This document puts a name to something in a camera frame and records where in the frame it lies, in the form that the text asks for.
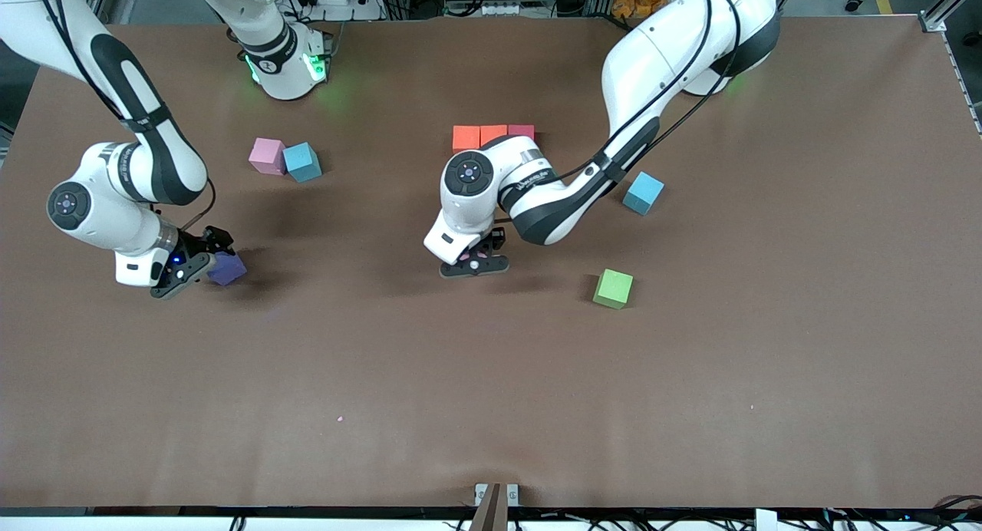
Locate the blue foam cube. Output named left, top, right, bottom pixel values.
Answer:
left=621, top=171, right=666, bottom=216
left=282, top=142, right=323, bottom=183

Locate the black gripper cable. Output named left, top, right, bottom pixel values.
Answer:
left=491, top=0, right=776, bottom=225
left=31, top=0, right=218, bottom=233

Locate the silver metal bracket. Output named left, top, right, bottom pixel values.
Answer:
left=474, top=483, right=519, bottom=507

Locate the white power strip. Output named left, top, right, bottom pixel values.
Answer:
left=295, top=0, right=384, bottom=21

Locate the brown flat stick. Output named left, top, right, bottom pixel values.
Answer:
left=469, top=483, right=509, bottom=531

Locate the brown paper table cover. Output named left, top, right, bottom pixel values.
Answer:
left=0, top=15, right=982, bottom=510

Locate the green foam cube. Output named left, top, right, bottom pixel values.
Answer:
left=592, top=269, right=634, bottom=310

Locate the purple foam cube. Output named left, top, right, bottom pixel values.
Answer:
left=206, top=251, right=248, bottom=287

